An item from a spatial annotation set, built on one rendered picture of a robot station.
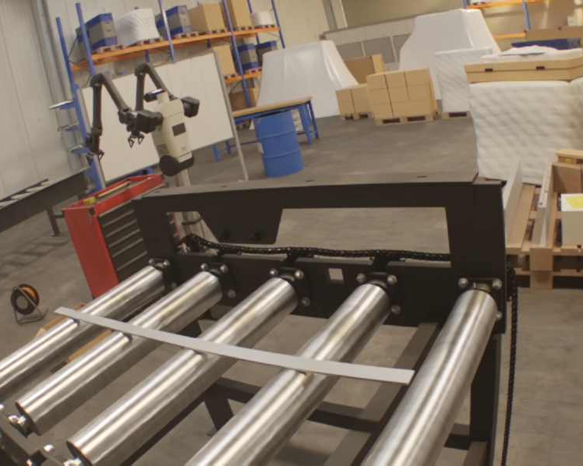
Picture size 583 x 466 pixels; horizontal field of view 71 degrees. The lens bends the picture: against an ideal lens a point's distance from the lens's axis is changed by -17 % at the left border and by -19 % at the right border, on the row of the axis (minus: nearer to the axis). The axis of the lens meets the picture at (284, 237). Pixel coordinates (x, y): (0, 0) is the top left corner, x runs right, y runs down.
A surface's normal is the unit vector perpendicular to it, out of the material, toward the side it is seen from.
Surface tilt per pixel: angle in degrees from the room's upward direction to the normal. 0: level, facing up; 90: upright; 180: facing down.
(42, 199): 90
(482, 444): 0
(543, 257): 90
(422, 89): 90
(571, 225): 90
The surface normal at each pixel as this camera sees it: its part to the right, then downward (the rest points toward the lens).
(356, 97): -0.51, 0.40
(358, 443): -0.22, -0.92
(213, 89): 0.52, 0.18
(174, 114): 0.87, -0.03
